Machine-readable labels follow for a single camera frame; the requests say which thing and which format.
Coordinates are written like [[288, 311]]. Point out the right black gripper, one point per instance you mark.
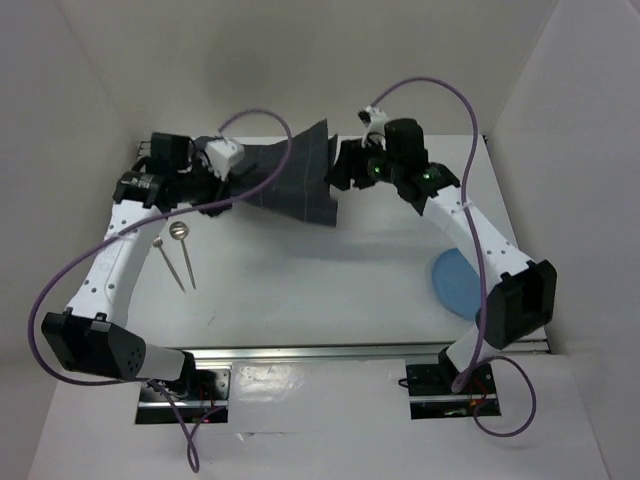
[[349, 163]]

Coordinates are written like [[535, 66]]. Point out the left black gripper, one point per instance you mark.
[[222, 189]]

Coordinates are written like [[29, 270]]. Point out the dark grey checked cloth napkin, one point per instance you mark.
[[300, 190]]

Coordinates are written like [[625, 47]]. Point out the silver metal spoon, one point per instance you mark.
[[179, 231]]

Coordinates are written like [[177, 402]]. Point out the silver metal fork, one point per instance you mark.
[[158, 244]]

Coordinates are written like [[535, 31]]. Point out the blue plastic plate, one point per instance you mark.
[[456, 284]]

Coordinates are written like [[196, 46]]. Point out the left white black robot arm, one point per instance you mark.
[[90, 335]]

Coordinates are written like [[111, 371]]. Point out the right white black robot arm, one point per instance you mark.
[[517, 293]]

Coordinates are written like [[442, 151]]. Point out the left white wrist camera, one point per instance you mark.
[[222, 154]]

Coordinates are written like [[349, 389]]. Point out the aluminium table frame rail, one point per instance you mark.
[[270, 286]]

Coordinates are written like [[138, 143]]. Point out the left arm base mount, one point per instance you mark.
[[209, 397]]

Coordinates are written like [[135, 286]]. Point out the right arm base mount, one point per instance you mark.
[[431, 398]]

